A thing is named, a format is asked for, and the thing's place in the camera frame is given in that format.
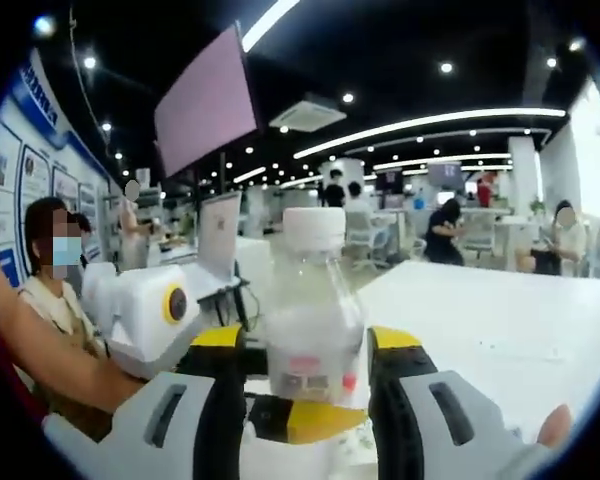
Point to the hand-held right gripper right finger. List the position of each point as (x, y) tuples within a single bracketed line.
[(420, 425)]

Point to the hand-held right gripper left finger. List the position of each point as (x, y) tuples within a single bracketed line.
[(170, 430)]

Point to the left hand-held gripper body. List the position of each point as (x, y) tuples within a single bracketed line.
[(140, 330)]

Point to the clear plastic bottle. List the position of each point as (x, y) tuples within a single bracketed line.
[(312, 300)]

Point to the person's right hand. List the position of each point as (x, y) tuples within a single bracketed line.
[(555, 425)]

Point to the white table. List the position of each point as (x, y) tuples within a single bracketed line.
[(480, 325)]

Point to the white desk monitor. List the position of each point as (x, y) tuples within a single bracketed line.
[(220, 235)]

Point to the hanging pink screen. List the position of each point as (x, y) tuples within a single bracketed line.
[(205, 105)]

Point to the green potted plant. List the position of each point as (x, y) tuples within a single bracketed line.
[(537, 206)]

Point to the ceiling air vent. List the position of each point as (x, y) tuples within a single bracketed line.
[(307, 115)]

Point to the curved ceiling light strip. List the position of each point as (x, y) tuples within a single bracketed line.
[(430, 125)]

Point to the blue white wall posters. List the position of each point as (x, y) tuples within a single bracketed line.
[(30, 175)]

